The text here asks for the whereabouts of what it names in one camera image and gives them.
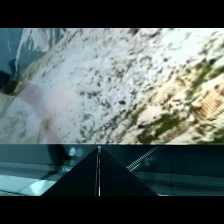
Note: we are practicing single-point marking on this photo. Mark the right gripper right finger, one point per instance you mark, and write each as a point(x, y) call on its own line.
point(116, 181)

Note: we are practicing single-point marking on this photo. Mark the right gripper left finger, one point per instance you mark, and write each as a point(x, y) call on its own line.
point(83, 181)

